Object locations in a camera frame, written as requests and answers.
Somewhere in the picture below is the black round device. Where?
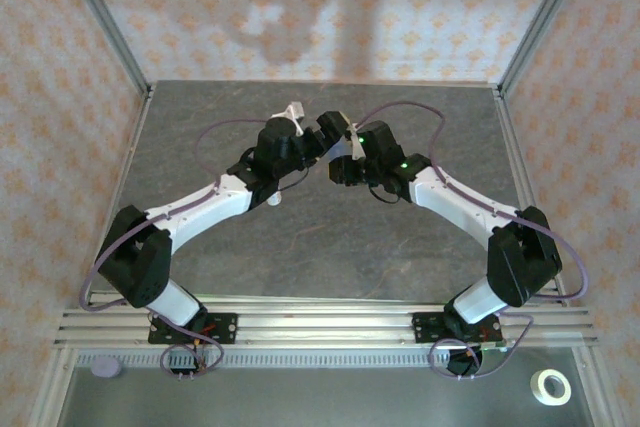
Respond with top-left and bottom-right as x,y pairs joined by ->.
446,345 -> 486,379

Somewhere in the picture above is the grey metal shelf plate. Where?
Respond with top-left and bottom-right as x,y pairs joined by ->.
54,366 -> 594,427

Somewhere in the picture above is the purple round disc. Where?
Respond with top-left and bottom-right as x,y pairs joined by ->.
90,355 -> 122,379

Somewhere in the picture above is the white tape roll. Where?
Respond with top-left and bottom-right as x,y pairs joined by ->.
529,368 -> 573,406

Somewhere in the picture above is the thin black left gripper cable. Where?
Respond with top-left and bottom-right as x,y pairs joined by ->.
272,166 -> 311,196

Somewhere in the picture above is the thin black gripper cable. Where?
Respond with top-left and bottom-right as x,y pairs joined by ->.
272,166 -> 311,196
367,181 -> 404,207

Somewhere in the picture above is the thin black right gripper cable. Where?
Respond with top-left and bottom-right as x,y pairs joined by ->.
367,181 -> 404,207

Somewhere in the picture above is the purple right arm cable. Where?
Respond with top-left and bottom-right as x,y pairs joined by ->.
355,101 -> 591,381

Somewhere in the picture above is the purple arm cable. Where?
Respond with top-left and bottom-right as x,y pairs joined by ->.
79,118 -> 274,379
355,101 -> 591,381

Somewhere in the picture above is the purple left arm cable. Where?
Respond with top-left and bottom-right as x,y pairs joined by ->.
79,118 -> 274,379

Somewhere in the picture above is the aluminium table side rail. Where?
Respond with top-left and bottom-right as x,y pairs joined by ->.
492,86 -> 570,307
79,89 -> 154,309

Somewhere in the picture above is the aluminium mounting rail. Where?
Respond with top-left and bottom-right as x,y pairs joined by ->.
53,296 -> 600,349

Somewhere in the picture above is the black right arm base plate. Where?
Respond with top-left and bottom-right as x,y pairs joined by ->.
412,311 -> 503,347

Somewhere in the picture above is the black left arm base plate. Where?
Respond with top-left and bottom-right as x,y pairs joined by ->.
147,311 -> 239,347

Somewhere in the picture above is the slotted grey cable duct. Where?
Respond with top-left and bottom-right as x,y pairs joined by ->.
74,350 -> 509,371

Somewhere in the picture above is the aluminium frame post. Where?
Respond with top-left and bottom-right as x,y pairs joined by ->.
53,0 -> 154,98
497,0 -> 597,98

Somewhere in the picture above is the aluminium frame leg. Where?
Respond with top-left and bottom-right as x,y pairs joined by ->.
27,346 -> 81,427
572,346 -> 619,427

